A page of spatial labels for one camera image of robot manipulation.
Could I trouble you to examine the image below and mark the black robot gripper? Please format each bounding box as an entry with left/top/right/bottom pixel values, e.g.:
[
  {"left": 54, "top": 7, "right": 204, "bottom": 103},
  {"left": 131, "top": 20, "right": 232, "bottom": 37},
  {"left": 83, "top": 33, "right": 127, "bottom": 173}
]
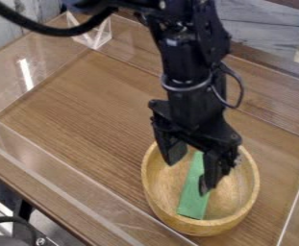
[{"left": 150, "top": 76, "right": 242, "bottom": 196}]

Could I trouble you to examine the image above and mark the green rectangular block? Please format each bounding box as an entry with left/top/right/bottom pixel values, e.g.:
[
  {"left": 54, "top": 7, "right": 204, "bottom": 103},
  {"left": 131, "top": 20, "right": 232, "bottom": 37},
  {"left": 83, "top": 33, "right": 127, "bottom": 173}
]
[{"left": 177, "top": 151, "right": 210, "bottom": 220}]

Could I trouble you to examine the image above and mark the brown wooden bowl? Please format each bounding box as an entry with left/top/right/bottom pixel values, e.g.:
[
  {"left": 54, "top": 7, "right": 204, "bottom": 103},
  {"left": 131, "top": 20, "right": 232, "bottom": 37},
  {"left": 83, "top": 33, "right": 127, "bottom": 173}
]
[{"left": 142, "top": 143, "right": 261, "bottom": 236}]

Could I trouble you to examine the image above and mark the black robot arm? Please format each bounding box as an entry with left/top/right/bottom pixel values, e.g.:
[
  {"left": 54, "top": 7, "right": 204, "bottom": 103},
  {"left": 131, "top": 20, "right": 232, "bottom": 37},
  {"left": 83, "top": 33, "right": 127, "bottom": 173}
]
[{"left": 65, "top": 0, "right": 242, "bottom": 194}]

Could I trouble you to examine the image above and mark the clear acrylic corner bracket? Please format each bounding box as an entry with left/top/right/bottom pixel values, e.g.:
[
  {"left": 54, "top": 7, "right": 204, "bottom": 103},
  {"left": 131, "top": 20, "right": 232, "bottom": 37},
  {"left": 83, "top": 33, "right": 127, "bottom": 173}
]
[{"left": 66, "top": 12, "right": 113, "bottom": 50}]

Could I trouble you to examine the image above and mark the black table leg bracket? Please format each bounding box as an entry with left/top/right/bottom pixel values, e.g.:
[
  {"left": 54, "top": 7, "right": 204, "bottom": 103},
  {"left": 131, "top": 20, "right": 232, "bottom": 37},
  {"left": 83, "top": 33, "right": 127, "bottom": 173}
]
[{"left": 0, "top": 200, "right": 59, "bottom": 246}]

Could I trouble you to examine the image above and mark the black cable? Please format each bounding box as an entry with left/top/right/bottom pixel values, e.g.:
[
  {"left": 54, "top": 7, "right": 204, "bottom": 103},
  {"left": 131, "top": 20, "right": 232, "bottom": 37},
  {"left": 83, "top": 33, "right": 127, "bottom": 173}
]
[{"left": 0, "top": 0, "right": 118, "bottom": 37}]

